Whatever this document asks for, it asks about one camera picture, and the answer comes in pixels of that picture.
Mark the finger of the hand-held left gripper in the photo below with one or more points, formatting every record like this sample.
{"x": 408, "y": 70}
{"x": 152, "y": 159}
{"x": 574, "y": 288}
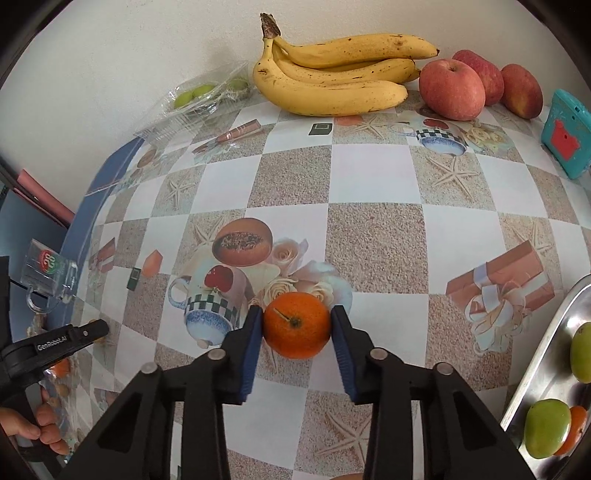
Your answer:
{"x": 78, "y": 339}

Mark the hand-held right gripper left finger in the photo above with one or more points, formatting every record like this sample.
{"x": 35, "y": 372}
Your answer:
{"x": 249, "y": 350}

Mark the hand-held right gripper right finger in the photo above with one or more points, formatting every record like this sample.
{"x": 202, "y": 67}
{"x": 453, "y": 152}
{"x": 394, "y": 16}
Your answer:
{"x": 344, "y": 355}

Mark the clear plastic bag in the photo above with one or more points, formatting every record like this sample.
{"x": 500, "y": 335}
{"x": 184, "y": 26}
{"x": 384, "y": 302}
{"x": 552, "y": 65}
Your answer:
{"x": 78, "y": 383}

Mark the orange mandarin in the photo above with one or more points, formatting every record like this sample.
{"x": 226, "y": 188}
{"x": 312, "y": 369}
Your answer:
{"x": 62, "y": 367}
{"x": 295, "y": 332}
{"x": 575, "y": 429}

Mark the round metal plate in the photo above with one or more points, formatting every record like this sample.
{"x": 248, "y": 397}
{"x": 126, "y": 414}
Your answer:
{"x": 545, "y": 369}

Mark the large green mango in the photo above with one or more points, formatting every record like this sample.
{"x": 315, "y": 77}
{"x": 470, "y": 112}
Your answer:
{"x": 582, "y": 353}

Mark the person's left hand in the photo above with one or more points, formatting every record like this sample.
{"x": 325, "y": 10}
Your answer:
{"x": 18, "y": 424}

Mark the clear glass mug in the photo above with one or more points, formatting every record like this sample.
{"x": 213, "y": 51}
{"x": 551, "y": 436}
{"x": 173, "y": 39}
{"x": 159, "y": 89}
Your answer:
{"x": 51, "y": 277}

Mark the printed checkered tablecloth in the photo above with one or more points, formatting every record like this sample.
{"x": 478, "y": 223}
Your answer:
{"x": 369, "y": 184}

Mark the clear plastic clamshell container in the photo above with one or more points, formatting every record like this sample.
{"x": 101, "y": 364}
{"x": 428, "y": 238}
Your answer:
{"x": 184, "y": 115}

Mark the yellow banana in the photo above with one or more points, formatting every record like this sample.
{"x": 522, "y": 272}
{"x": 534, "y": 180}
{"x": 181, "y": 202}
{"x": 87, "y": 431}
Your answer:
{"x": 378, "y": 71}
{"x": 369, "y": 48}
{"x": 323, "y": 97}

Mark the red apple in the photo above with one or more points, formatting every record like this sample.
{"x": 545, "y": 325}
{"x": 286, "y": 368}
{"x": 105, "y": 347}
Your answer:
{"x": 452, "y": 90}
{"x": 489, "y": 74}
{"x": 521, "y": 90}

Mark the teal toy camera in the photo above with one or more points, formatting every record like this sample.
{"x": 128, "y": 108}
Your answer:
{"x": 563, "y": 115}

